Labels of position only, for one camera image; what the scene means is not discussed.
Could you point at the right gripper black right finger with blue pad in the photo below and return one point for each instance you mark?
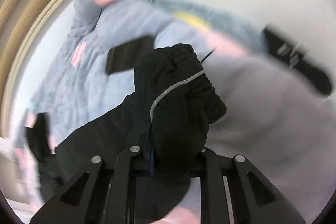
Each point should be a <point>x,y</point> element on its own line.
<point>233,190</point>

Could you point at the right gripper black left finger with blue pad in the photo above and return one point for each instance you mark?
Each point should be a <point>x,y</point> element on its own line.
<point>97,194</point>

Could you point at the black hooded jacket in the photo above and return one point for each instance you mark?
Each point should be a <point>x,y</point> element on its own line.
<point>173,106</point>

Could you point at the grey floral bed blanket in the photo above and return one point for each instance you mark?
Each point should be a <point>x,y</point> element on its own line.
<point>275,117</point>

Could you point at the black smartphone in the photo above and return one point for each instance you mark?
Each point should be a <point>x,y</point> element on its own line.
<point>127,55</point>

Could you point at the wooden slatted headboard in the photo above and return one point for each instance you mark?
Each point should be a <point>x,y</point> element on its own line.
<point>21,21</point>

